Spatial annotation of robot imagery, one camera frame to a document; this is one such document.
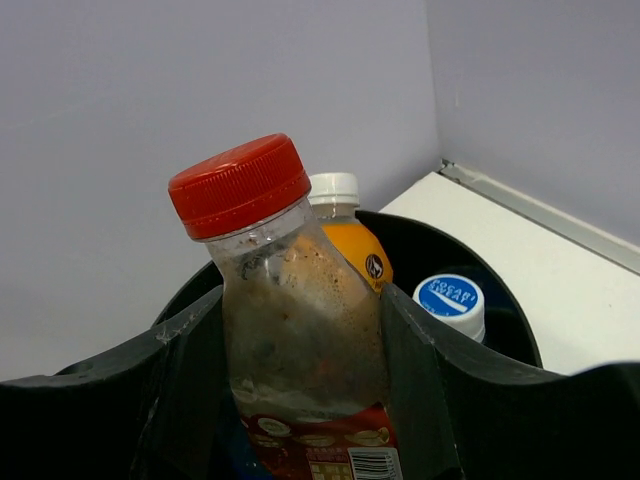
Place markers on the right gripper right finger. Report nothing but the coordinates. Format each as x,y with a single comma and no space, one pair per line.
463,411

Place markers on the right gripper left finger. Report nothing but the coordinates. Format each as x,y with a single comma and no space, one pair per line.
145,409

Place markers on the blue label clear bottle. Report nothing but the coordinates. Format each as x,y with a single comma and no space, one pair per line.
456,301

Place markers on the red cap bottle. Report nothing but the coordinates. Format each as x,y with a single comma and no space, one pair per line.
296,430

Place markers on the orange juice bottle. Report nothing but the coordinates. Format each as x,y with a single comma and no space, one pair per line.
335,199

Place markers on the black plastic bin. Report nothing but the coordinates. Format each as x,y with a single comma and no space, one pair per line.
435,245

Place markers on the metal table edge rail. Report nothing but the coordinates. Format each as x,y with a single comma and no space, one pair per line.
599,242

